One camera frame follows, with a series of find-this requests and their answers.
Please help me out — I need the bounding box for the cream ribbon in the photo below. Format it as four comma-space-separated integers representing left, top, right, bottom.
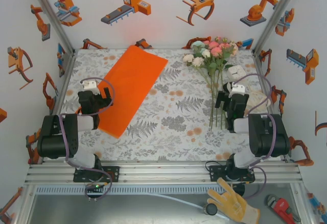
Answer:
248, 89, 271, 113

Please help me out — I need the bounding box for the orange wrapping paper sheet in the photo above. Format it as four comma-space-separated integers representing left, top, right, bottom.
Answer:
97, 44, 169, 139

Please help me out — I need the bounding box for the fake flower bouquet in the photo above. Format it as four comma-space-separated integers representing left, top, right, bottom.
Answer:
182, 36, 240, 130

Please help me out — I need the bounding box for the white square alarm clock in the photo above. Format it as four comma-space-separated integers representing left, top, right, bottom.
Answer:
227, 65, 246, 80

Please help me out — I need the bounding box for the black round disc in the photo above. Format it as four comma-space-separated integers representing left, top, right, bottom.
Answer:
232, 184, 246, 197

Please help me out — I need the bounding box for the small circuit board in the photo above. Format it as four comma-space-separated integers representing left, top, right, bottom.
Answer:
85, 183, 107, 197

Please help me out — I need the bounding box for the yellow work glove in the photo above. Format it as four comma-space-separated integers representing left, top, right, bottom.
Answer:
206, 178, 261, 223

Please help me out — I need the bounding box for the white plastic tube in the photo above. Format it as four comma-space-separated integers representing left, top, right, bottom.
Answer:
148, 192, 228, 220

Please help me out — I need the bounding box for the red pipe wrench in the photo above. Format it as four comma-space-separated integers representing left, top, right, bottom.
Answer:
266, 194, 302, 223

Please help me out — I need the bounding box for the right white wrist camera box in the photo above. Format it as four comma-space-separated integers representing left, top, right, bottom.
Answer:
229, 82, 246, 95

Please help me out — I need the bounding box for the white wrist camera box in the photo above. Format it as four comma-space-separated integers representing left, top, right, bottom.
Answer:
229, 82, 246, 95
80, 79, 100, 92

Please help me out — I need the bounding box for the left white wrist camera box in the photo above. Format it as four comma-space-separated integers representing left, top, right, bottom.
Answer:
80, 79, 100, 92

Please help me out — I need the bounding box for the left aluminium side rail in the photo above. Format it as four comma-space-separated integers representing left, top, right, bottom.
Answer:
50, 49, 77, 117

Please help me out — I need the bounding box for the aluminium side rail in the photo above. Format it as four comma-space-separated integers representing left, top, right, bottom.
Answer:
50, 49, 77, 117
251, 49, 290, 162

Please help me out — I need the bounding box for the right aluminium side rail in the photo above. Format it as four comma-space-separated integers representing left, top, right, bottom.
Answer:
251, 49, 290, 162

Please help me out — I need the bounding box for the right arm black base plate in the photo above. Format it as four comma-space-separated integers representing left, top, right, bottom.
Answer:
209, 164, 256, 183

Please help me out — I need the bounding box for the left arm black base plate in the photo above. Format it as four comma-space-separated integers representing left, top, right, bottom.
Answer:
73, 166, 121, 183

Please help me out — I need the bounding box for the aluminium front frame rail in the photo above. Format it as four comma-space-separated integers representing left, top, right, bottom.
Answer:
24, 161, 303, 184

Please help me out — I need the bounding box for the left aluminium corner post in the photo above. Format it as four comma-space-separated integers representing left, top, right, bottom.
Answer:
27, 0, 77, 54

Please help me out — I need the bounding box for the aluminium corner post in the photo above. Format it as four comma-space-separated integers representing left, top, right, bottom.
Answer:
252, 0, 303, 54
27, 0, 77, 54

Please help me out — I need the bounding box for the right aluminium corner post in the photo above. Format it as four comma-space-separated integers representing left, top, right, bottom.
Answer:
252, 0, 303, 54

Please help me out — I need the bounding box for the white slotted cable duct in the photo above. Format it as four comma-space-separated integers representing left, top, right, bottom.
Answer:
34, 185, 292, 195

